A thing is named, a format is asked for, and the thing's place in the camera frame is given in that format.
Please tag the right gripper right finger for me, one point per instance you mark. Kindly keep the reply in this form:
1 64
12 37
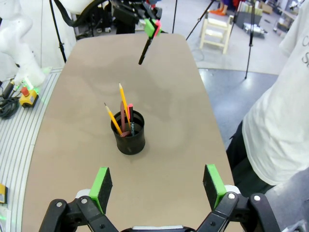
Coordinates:
213 188

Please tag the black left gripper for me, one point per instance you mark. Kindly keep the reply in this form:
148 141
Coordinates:
128 14

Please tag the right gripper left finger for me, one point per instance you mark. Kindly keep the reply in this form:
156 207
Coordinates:
101 191

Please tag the black marker red caps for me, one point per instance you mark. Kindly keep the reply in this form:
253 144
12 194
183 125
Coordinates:
131 113
144 53

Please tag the yellow pencil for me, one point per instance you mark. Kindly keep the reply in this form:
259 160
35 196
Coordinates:
111 116
123 96

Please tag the dark red pen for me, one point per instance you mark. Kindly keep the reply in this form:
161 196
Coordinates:
122 113

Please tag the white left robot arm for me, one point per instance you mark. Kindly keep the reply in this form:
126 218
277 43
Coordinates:
14 31

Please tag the black mesh pen holder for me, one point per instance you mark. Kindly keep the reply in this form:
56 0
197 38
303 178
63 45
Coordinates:
130 145

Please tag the cream wooden chair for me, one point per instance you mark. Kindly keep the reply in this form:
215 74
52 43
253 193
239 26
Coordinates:
214 33

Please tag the orange shoes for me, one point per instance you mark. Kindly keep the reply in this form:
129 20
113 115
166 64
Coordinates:
218 10

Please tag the grey storage box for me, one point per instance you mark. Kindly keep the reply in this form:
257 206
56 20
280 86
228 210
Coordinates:
241 19

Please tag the person in white T-shirt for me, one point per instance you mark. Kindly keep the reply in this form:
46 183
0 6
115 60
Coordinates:
277 120

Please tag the grooved metal base platform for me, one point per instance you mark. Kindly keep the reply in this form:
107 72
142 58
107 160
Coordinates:
17 149

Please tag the yellow control box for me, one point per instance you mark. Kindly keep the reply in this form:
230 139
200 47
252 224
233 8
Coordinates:
3 193

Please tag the yellow emergency stop box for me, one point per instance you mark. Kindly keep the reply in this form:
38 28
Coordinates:
29 99

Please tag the black yellow plug tool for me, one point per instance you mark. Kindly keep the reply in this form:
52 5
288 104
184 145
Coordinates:
9 88

